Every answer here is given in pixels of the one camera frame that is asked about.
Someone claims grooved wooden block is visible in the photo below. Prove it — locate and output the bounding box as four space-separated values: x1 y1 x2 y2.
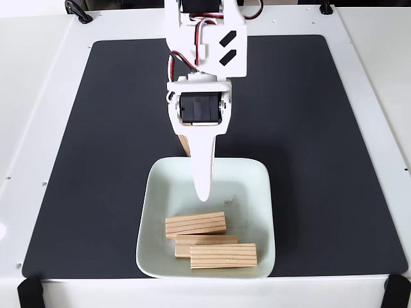
178 134 191 158
189 243 258 270
165 211 227 239

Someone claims smooth wooden block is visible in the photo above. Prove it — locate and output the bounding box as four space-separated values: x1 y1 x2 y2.
175 235 239 259

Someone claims pale green square plate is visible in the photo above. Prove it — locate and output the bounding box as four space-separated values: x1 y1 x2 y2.
135 156 277 279

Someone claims black table mat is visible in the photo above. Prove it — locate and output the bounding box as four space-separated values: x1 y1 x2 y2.
21 34 408 279

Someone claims red black white servo cable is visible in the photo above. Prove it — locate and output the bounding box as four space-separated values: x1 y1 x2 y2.
166 17 225 104

